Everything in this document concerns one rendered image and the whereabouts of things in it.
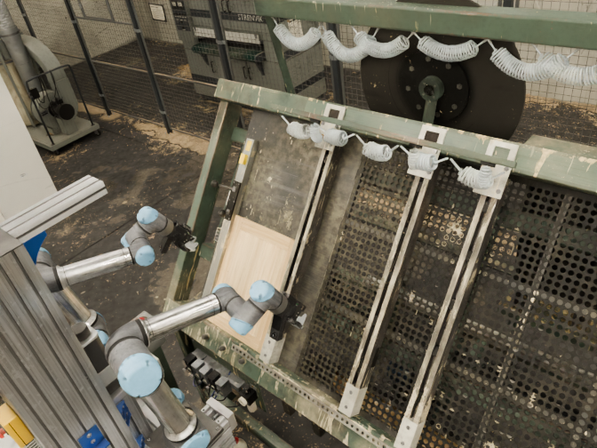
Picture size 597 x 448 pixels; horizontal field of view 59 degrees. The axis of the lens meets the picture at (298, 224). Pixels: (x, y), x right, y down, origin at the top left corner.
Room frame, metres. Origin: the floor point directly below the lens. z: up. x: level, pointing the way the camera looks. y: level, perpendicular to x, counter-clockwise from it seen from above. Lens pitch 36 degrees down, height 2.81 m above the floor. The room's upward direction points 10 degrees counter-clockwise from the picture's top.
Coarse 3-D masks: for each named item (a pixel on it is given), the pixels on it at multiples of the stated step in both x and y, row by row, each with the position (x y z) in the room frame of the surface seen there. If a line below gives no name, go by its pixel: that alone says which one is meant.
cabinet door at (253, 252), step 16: (240, 224) 2.15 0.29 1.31; (256, 224) 2.09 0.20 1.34; (240, 240) 2.10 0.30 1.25; (256, 240) 2.04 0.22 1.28; (272, 240) 1.98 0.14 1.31; (288, 240) 1.93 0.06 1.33; (224, 256) 2.10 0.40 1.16; (240, 256) 2.04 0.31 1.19; (256, 256) 1.99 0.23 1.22; (272, 256) 1.93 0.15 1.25; (288, 256) 1.88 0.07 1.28; (224, 272) 2.05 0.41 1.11; (240, 272) 1.99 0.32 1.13; (256, 272) 1.94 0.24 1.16; (272, 272) 1.88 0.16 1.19; (240, 288) 1.94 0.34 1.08; (224, 320) 1.89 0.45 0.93; (240, 336) 1.78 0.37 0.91; (256, 336) 1.74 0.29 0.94
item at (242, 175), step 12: (252, 144) 2.34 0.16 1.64; (252, 156) 2.33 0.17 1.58; (240, 168) 2.31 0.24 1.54; (240, 180) 2.27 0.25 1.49; (240, 192) 2.24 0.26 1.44; (240, 204) 2.23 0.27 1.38; (228, 228) 2.15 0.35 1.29; (216, 252) 2.12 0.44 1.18; (216, 264) 2.08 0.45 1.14; (216, 276) 2.05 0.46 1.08; (204, 288) 2.05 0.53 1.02
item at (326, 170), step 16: (336, 128) 2.00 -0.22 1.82; (320, 144) 2.01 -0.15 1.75; (320, 160) 2.00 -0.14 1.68; (336, 160) 1.99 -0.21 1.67; (320, 176) 1.97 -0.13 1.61; (320, 192) 1.91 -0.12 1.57; (320, 208) 1.90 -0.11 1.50; (304, 224) 1.87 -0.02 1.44; (304, 240) 1.82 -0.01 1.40; (304, 256) 1.80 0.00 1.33; (288, 272) 1.78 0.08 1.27; (304, 272) 1.79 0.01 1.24; (288, 288) 1.73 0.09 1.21; (272, 320) 1.69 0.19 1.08; (272, 352) 1.60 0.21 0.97
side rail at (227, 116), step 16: (224, 112) 2.56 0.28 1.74; (240, 112) 2.62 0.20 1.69; (224, 128) 2.53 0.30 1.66; (224, 144) 2.52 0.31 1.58; (208, 160) 2.46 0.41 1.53; (224, 160) 2.50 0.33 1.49; (208, 176) 2.41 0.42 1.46; (208, 192) 2.40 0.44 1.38; (192, 208) 2.37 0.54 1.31; (208, 208) 2.38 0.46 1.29; (192, 224) 2.31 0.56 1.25; (208, 224) 2.36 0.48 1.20; (192, 256) 2.25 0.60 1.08; (176, 272) 2.21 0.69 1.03; (192, 272) 2.23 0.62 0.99; (176, 288) 2.15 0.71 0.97
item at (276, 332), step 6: (276, 318) 1.33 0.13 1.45; (282, 318) 1.32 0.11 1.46; (276, 324) 1.32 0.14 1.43; (282, 324) 1.31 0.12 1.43; (270, 330) 1.33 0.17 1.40; (276, 330) 1.31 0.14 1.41; (282, 330) 1.31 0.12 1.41; (270, 336) 1.32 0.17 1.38; (276, 336) 1.30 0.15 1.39; (282, 336) 1.30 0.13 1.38
